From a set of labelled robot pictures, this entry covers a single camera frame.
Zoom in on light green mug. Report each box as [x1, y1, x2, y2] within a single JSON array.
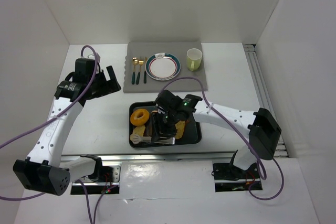
[[186, 48, 203, 71]]

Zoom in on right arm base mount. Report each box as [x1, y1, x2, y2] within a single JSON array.
[[211, 163, 263, 193]]

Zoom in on aluminium rail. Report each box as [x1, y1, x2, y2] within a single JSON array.
[[59, 151, 238, 162], [243, 43, 289, 158]]

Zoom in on aluminium rail right side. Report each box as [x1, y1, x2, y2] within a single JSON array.
[[243, 43, 289, 158]]

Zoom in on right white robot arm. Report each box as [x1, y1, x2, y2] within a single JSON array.
[[151, 90, 281, 170]]

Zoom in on front seeded bread slice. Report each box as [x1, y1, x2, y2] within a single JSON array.
[[175, 121, 185, 140]]

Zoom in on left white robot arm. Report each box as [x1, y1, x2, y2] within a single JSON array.
[[13, 58, 121, 196]]

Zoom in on black baking tray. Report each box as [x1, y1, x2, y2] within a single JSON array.
[[129, 101, 202, 149]]

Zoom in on orange glazed donut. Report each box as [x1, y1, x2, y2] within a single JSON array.
[[130, 109, 150, 126]]

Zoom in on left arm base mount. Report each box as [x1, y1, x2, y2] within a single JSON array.
[[79, 164, 121, 195]]

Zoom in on silver metal tongs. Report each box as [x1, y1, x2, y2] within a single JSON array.
[[130, 134, 175, 145]]

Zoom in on brown chocolate croissant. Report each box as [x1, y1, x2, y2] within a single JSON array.
[[146, 118, 154, 137]]

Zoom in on gold spoon green handle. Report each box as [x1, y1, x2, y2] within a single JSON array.
[[131, 57, 139, 84]]

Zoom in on small bread slice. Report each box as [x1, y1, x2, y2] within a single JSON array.
[[130, 125, 145, 144]]

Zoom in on white plate teal rim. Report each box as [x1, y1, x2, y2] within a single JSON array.
[[145, 52, 181, 81]]

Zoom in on gold fork green handle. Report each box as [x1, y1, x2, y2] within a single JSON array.
[[139, 57, 148, 84]]

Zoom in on aluminium rail front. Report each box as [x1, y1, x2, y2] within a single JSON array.
[[59, 151, 238, 162]]

